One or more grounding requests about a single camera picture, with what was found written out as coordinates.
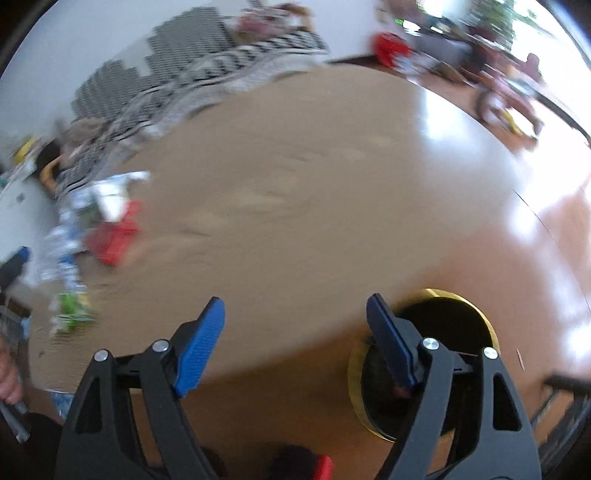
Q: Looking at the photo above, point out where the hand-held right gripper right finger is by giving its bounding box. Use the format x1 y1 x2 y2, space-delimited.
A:
366 293 542 480

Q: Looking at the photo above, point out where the red packet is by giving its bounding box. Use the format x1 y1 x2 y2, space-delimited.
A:
87 200 145 267

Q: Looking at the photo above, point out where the white crumpled wrapper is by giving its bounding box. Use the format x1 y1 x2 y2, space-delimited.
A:
90 172 152 219

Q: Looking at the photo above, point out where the red bag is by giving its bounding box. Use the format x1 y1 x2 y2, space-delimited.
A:
373 31 413 70

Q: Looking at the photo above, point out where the pink printed cushion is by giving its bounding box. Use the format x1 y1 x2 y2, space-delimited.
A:
235 4 315 35

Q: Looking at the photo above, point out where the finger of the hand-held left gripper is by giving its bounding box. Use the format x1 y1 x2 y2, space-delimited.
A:
0 247 31 289

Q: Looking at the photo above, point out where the yellow green clutter pile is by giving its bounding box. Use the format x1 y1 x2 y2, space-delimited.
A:
11 137 42 167

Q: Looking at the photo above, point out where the black gold-rimmed trash bin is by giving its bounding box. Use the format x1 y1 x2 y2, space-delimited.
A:
347 288 502 444

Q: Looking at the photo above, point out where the white cabinet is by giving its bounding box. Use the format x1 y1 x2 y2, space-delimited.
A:
0 178 58 261

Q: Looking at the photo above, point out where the beige plush cloth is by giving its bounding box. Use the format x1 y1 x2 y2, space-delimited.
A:
60 117 109 148

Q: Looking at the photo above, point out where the clear plastic bottle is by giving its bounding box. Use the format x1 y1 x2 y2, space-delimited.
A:
39 224 88 289

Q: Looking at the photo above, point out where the person's left hand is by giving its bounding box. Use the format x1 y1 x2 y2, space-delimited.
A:
0 344 25 407

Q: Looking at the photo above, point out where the dark metal chair frame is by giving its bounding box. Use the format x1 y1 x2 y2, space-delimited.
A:
530 373 591 464

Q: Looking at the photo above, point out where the black white striped blanket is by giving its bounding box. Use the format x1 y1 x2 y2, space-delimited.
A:
55 30 331 199

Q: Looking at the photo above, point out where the striped knitted sofa back cover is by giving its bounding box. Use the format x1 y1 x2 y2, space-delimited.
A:
71 4 234 121

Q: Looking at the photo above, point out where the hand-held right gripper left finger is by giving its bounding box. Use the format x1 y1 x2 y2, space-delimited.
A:
54 296 227 480

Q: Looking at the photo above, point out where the small red object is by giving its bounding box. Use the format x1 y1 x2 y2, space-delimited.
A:
310 455 334 480

